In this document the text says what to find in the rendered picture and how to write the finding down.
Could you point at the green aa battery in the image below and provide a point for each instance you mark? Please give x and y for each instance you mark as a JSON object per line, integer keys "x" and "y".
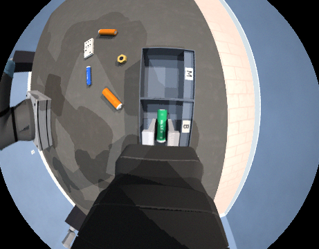
{"x": 161, "y": 126}

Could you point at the orange aa battery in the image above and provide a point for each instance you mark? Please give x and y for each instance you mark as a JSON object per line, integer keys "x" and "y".
{"x": 107, "y": 32}
{"x": 115, "y": 102}

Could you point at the blue battery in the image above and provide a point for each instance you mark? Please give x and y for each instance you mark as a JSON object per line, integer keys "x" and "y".
{"x": 88, "y": 75}

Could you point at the white domino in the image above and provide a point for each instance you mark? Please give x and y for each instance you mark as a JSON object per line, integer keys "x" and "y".
{"x": 88, "y": 48}

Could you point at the brass hex nut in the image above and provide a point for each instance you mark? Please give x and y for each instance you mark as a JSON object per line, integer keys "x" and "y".
{"x": 122, "y": 59}

